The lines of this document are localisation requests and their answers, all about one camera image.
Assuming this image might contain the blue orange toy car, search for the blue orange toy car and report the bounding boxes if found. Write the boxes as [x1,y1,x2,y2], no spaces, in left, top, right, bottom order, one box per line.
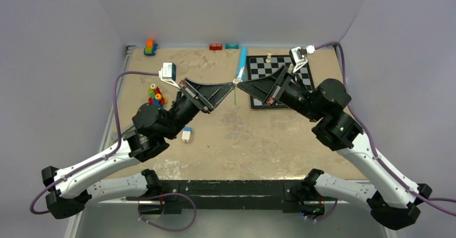
[143,39,158,56]

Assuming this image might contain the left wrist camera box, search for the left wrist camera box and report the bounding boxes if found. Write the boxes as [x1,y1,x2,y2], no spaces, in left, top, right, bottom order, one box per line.
[159,62,179,88]

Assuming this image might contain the blue cylinder tool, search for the blue cylinder tool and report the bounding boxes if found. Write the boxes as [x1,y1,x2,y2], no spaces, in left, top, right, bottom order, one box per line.
[238,46,247,70]

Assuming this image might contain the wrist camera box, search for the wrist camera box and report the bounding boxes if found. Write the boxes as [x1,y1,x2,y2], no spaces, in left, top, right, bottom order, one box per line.
[159,62,179,88]
[289,45,316,73]

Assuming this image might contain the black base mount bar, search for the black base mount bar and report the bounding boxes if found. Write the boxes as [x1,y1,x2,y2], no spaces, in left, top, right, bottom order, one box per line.
[126,180,325,219]

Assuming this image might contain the aluminium frame rail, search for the aluminium frame rail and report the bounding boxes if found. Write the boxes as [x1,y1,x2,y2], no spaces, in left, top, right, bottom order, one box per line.
[64,179,130,238]

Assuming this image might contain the red toy brick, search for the red toy brick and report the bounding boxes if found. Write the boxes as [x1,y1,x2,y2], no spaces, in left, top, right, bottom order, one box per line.
[209,44,223,51]

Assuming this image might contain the white chess pawn far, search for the white chess pawn far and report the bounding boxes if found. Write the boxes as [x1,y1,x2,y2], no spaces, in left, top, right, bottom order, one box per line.
[265,53,272,63]

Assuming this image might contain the teal toy piece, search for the teal toy piece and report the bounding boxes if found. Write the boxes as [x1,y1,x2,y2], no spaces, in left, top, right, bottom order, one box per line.
[225,43,239,49]

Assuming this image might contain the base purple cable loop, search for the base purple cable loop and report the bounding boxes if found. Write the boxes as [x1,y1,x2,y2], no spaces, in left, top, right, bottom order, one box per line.
[137,189,198,232]

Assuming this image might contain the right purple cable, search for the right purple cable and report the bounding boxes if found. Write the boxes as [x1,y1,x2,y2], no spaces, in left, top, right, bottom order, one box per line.
[313,42,456,218]

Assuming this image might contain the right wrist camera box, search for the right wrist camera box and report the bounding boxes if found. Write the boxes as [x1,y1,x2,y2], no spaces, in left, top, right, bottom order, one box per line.
[289,45,316,73]

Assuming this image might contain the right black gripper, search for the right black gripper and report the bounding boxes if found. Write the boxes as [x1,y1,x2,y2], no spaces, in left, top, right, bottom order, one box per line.
[237,64,323,122]

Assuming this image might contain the black white chessboard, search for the black white chessboard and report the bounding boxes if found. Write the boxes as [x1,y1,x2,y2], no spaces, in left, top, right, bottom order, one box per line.
[246,55,319,110]

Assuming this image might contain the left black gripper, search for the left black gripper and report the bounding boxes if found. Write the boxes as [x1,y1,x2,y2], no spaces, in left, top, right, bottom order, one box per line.
[161,76,233,140]

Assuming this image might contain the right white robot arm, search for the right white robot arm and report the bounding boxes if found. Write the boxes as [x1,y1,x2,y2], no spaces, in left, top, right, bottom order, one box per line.
[238,67,432,230]

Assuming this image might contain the colourful toy brick stack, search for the colourful toy brick stack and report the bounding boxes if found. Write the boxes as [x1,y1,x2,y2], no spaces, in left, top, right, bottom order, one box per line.
[148,83,168,107]

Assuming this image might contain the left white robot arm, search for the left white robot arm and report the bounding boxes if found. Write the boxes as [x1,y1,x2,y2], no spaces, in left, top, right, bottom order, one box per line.
[41,78,236,219]

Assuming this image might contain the white blue toy brick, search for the white blue toy brick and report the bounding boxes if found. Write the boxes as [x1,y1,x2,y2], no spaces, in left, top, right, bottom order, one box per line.
[181,126,193,143]

